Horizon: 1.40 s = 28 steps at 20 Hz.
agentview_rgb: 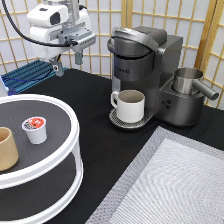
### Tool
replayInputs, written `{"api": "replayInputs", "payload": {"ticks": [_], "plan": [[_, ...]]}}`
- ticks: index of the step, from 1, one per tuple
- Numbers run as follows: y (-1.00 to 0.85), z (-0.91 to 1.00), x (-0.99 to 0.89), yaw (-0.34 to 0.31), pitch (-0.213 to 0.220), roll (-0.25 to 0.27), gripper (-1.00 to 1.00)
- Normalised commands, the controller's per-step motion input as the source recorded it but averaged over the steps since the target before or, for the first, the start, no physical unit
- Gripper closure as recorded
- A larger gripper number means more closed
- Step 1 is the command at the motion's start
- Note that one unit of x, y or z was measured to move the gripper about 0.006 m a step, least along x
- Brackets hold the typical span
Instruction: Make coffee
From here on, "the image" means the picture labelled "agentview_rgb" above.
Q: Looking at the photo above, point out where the tan wooden cup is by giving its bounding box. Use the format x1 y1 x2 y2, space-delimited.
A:
0 127 19 171

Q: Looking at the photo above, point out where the blue ribbed metal block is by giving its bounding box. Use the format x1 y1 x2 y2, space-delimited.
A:
2 60 56 95

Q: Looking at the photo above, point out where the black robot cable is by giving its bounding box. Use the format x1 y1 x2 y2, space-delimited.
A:
0 0 78 48

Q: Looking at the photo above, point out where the steel milk frother jug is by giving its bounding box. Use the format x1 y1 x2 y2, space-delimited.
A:
173 67 219 100

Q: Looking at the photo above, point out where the white ceramic mug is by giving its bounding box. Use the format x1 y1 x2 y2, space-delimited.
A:
111 90 145 123

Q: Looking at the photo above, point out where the dark grey pod coffee machine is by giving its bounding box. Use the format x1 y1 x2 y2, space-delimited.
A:
107 26 204 130

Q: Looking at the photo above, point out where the white two-tier round shelf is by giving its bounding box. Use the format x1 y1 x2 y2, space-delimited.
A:
0 94 83 224

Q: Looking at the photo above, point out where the wooden shoji folding screen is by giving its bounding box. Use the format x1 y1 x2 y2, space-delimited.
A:
0 0 224 110

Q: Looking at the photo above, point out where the grey woven placemat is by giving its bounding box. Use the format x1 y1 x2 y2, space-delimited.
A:
85 127 224 224

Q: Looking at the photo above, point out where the white coffee pod red lid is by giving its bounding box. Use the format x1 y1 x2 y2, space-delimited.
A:
22 116 47 145

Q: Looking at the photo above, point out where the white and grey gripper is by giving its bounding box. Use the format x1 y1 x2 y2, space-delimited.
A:
27 3 96 77

